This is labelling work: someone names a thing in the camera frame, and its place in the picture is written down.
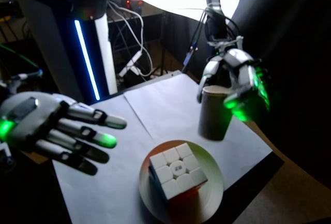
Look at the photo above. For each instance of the Rubik's cube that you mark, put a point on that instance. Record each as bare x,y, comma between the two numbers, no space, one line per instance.
175,169

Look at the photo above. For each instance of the white paper cup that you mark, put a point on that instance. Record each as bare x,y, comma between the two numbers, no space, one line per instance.
213,115

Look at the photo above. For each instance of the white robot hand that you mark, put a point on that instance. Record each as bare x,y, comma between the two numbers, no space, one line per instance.
31,120
243,63

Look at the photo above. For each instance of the black device with red light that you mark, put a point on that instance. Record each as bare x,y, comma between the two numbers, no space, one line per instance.
129,2

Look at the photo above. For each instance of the round cream plate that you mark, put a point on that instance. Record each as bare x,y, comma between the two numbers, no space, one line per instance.
209,198

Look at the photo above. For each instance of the dark curtain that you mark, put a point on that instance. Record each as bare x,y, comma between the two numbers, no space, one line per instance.
297,27

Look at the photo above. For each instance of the tower with blue light strip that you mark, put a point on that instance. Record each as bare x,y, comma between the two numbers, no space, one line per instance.
51,53

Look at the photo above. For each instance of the white paper sheet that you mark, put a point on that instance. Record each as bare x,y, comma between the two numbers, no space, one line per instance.
168,105
111,190

